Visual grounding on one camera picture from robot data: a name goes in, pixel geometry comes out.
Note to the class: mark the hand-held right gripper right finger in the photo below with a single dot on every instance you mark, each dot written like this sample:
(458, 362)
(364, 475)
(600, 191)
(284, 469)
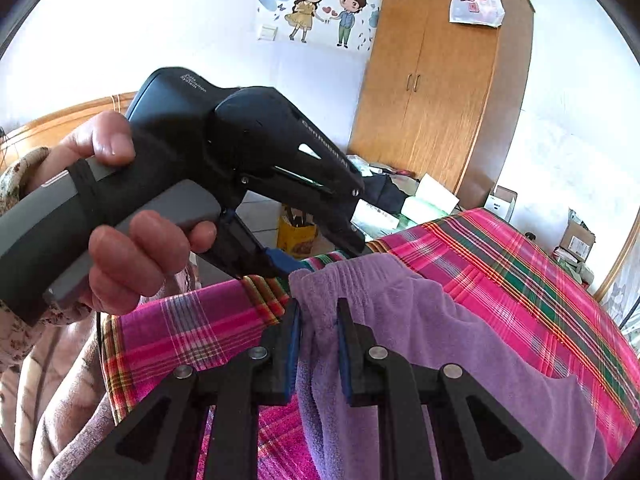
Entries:
(342, 360)

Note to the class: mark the purple fleece pants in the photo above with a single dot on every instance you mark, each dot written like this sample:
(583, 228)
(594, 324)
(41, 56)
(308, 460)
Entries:
(450, 360)

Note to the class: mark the pile of pale plastic bags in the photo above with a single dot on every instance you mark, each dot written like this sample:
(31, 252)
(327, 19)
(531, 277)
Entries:
(380, 220)

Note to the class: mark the plaid bed sheet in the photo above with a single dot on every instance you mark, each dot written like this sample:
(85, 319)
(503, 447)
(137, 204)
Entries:
(500, 270)

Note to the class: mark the person's floral clothing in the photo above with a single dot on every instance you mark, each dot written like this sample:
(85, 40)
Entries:
(55, 410)

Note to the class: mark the white wall switch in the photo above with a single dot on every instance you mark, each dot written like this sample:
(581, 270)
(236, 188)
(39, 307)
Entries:
(267, 32)

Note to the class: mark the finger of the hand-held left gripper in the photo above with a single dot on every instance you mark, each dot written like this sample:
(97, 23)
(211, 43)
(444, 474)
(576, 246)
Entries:
(250, 255)
(335, 225)

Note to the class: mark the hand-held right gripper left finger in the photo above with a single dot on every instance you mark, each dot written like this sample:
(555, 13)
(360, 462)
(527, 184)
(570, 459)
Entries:
(295, 355)

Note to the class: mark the flat white box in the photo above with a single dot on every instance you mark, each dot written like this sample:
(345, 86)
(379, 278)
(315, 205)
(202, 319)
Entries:
(432, 197)

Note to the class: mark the yellow bag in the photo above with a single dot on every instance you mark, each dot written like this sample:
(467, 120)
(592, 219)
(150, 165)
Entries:
(295, 237)

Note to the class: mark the brown cardboard box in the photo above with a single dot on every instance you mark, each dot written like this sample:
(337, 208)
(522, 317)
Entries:
(575, 237)

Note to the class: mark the wooden wardrobe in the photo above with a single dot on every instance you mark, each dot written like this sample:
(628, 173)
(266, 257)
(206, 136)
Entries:
(440, 100)

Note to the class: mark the printed door curtain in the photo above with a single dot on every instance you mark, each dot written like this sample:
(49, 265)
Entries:
(622, 300)

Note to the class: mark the black cloth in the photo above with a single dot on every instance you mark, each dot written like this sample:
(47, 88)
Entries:
(385, 195)

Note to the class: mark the cartoon couple wall sticker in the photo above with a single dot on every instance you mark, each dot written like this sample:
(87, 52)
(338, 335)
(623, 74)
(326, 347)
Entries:
(320, 5)

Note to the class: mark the person's left hand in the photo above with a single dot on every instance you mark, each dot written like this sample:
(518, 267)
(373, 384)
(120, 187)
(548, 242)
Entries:
(145, 255)

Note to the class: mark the wooden door frame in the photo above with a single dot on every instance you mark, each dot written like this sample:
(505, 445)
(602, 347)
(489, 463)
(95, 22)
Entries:
(615, 265)

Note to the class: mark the wooden headboard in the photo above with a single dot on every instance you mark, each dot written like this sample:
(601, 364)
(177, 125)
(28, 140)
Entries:
(50, 120)

